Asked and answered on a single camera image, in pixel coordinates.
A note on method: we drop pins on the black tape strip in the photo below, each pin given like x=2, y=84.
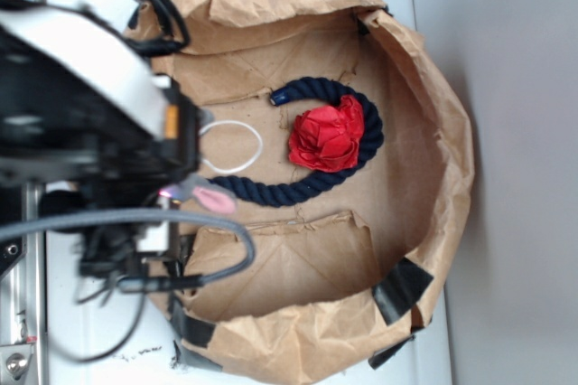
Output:
x=195, y=331
x=379, y=358
x=400, y=290

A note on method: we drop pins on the red crumpled paper ball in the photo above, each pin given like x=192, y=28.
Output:
x=327, y=139

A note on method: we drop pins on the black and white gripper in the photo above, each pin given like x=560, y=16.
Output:
x=79, y=104

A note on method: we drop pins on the brown paper bag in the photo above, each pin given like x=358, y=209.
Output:
x=303, y=310

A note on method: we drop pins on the aluminum rail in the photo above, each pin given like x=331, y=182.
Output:
x=24, y=351

